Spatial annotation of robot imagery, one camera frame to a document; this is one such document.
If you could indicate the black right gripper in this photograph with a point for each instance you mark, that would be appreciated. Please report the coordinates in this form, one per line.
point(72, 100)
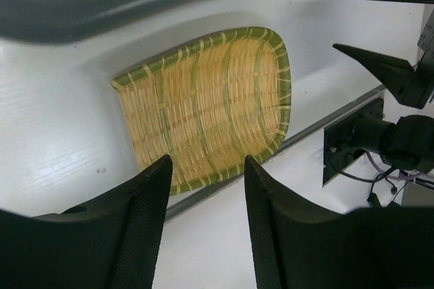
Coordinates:
point(410, 86)

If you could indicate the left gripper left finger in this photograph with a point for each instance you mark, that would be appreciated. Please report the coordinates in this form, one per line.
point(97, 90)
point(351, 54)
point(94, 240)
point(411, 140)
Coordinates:
point(110, 241)

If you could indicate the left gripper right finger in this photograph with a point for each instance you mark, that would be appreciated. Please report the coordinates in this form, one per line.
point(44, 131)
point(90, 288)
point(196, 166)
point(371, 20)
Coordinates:
point(299, 244)

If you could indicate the woven bamboo tray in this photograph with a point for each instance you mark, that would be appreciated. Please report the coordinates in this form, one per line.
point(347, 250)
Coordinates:
point(208, 104)

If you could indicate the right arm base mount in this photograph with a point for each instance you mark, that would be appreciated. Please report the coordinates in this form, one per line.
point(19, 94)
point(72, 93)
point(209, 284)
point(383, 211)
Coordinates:
point(386, 185)

